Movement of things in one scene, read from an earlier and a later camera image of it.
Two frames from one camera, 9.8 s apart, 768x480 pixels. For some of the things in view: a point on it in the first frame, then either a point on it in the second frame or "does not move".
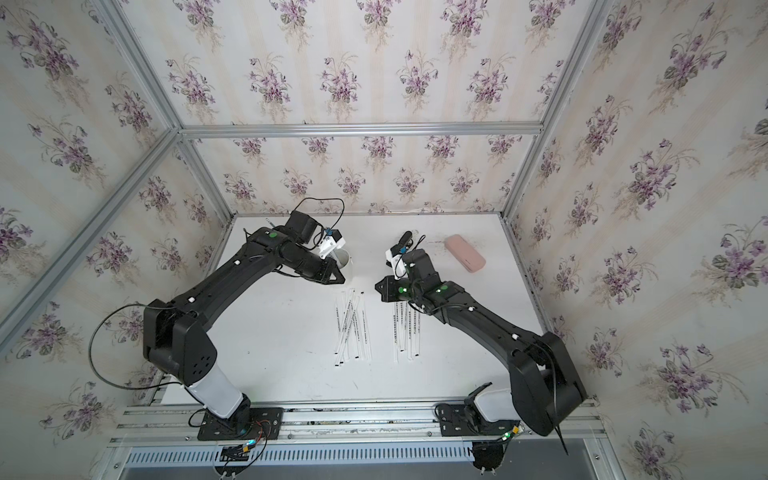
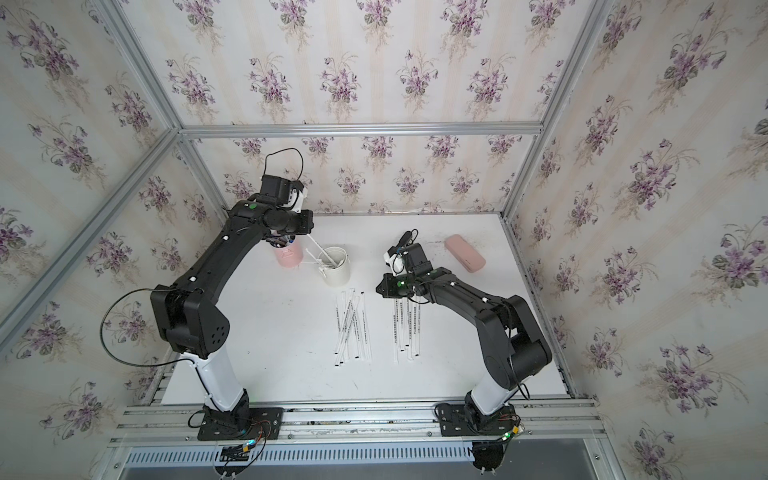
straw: (396, 330) does not move
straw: (342, 325) does not move
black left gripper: (329, 266) -> (307, 222)
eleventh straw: (366, 328) does not move
